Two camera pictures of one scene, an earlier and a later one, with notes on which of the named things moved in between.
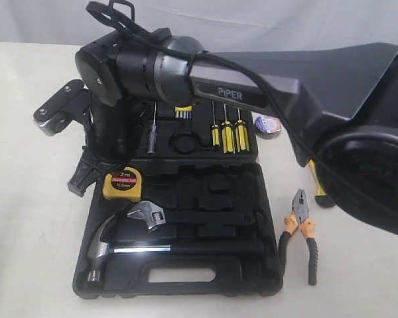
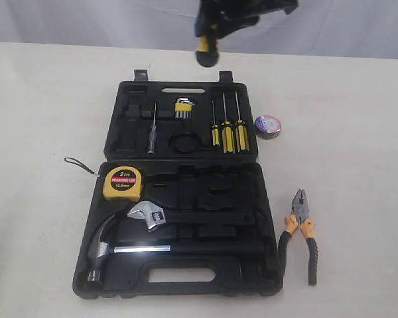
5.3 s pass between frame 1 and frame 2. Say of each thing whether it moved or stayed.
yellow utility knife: moved
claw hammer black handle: stayed
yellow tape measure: stayed
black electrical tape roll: stayed
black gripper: moved
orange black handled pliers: stayed
